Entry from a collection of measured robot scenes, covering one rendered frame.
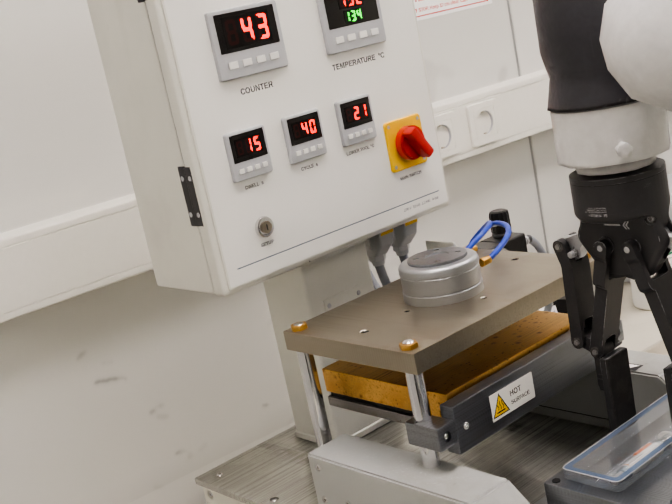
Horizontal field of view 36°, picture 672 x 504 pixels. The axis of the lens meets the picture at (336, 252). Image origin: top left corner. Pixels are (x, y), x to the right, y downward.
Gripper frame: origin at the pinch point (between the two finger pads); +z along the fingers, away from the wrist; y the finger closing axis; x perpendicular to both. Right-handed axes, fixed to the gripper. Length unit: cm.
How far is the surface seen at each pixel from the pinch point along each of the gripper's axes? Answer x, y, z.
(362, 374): -10.3, -24.5, -2.9
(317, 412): -13.5, -28.6, 0.4
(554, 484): -10.2, -3.0, 3.7
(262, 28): -6.1, -33.7, -36.2
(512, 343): 1.2, -15.5, -2.7
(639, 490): -7.9, 3.5, 3.7
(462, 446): -11.5, -11.4, 1.4
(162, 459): -7, -77, 19
